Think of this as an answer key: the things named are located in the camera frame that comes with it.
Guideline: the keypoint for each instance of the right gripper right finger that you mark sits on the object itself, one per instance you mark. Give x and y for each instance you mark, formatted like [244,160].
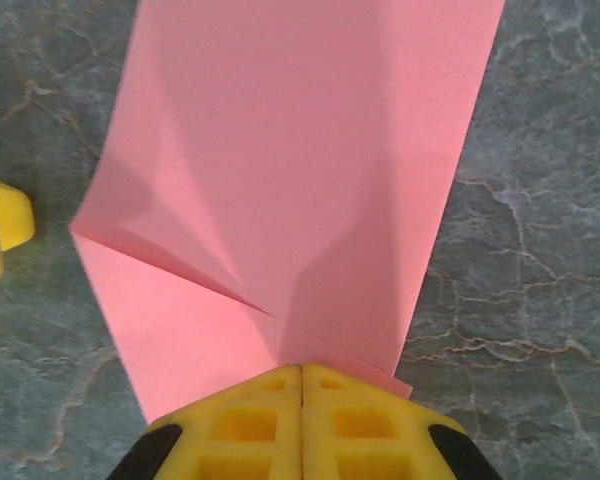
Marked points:
[360,435]

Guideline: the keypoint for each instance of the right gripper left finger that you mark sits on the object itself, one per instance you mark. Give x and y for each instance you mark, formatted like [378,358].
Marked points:
[250,435]

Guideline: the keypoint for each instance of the pink square paper sheet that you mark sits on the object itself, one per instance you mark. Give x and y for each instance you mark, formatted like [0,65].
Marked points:
[290,175]

